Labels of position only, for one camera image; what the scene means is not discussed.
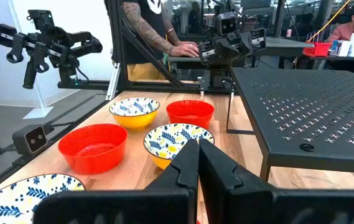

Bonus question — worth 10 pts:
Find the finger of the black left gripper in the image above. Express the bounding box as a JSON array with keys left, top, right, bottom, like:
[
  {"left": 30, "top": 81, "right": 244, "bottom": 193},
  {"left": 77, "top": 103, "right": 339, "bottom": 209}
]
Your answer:
[
  {"left": 213, "top": 36, "right": 240, "bottom": 62},
  {"left": 240, "top": 30, "right": 254, "bottom": 55}
]

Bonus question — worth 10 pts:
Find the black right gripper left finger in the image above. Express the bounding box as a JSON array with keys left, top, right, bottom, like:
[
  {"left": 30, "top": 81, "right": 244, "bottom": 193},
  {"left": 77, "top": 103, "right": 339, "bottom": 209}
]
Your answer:
[{"left": 33, "top": 138, "right": 200, "bottom": 224}]

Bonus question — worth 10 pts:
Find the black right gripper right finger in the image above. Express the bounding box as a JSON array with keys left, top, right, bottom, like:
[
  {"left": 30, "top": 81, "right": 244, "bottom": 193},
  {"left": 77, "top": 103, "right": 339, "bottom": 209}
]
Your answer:
[{"left": 198, "top": 138, "right": 354, "bottom": 224}]

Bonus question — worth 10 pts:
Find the yellow bowl with blue floral inside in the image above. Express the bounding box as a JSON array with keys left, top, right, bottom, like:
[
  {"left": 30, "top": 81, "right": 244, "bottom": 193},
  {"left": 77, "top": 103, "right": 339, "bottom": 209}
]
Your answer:
[
  {"left": 142, "top": 123, "right": 215, "bottom": 170},
  {"left": 108, "top": 97, "right": 161, "bottom": 131}
]

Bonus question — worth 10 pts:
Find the red plastic bowl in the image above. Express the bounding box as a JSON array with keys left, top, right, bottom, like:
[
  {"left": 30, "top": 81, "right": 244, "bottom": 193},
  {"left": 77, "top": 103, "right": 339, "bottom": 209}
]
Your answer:
[
  {"left": 165, "top": 100, "right": 215, "bottom": 130},
  {"left": 57, "top": 123, "right": 128, "bottom": 175}
]

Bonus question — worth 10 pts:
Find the grey desk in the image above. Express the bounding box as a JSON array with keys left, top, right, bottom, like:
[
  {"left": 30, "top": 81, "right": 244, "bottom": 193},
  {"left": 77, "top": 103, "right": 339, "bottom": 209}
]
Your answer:
[{"left": 168, "top": 37, "right": 316, "bottom": 71}]

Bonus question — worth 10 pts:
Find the person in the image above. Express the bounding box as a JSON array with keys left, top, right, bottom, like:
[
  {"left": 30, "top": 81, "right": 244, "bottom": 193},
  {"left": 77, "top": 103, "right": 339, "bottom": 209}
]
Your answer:
[
  {"left": 325, "top": 4, "right": 354, "bottom": 45},
  {"left": 103, "top": 0, "right": 200, "bottom": 83}
]

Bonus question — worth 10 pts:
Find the red plastic basket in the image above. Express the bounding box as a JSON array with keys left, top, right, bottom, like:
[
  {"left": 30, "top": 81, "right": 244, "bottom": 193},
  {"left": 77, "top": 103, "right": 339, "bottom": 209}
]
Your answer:
[{"left": 302, "top": 41, "right": 332, "bottom": 58}]

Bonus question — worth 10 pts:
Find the black perforated metal shelf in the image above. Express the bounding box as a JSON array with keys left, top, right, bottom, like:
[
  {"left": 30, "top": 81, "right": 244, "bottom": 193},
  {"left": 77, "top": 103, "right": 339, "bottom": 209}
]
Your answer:
[{"left": 225, "top": 67, "right": 354, "bottom": 182}]

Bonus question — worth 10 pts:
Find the white and blue box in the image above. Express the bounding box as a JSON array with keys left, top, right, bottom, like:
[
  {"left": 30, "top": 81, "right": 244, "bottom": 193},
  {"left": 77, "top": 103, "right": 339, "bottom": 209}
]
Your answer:
[{"left": 330, "top": 39, "right": 352, "bottom": 58}]

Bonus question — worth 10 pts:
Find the silver aluminium bar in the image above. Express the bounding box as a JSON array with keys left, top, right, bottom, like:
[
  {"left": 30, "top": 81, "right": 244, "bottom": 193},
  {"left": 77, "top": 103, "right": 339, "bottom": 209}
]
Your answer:
[{"left": 105, "top": 62, "right": 122, "bottom": 101}]

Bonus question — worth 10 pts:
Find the white blue floral plate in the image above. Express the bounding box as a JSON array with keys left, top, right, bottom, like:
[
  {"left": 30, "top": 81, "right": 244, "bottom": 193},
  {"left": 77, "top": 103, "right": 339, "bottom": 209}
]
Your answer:
[{"left": 0, "top": 173, "right": 86, "bottom": 224}]

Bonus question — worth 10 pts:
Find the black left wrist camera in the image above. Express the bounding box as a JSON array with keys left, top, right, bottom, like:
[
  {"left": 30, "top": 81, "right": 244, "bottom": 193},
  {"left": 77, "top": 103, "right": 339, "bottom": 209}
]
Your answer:
[{"left": 215, "top": 11, "right": 239, "bottom": 36}]

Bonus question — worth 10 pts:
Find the black rig frame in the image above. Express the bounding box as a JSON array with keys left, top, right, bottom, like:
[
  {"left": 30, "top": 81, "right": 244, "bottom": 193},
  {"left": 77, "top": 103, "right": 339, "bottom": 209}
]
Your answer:
[{"left": 57, "top": 0, "right": 236, "bottom": 101}]

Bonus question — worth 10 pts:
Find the yellow cable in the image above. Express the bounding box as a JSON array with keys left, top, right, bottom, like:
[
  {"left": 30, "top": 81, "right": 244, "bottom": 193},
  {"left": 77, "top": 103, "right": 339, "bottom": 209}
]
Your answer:
[{"left": 306, "top": 0, "right": 352, "bottom": 43}]

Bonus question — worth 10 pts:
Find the black camera cable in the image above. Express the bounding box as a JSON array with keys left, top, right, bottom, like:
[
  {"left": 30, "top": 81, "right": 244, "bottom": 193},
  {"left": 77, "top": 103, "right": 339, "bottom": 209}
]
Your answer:
[{"left": 42, "top": 121, "right": 77, "bottom": 132}]

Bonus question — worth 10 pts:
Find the black table-level camera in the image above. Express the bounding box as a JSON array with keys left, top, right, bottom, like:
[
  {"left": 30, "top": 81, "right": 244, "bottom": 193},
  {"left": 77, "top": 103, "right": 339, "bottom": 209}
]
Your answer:
[{"left": 11, "top": 124, "right": 49, "bottom": 157}]

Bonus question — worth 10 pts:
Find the black leader arm with handle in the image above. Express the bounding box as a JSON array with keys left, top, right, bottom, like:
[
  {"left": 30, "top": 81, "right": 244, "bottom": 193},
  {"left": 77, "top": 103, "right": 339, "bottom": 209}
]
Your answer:
[{"left": 0, "top": 9, "right": 103, "bottom": 90}]

